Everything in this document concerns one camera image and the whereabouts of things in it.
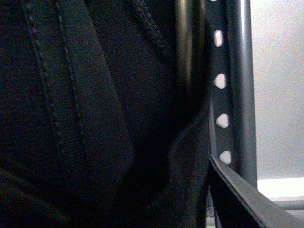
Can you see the right gripper black camera finger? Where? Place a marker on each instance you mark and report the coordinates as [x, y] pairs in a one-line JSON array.
[[240, 205]]

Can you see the black t-shirt with logo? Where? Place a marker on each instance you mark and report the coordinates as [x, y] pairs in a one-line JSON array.
[[94, 132]]

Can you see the grey perforated rack upright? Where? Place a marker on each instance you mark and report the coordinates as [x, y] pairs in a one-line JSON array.
[[215, 63]]

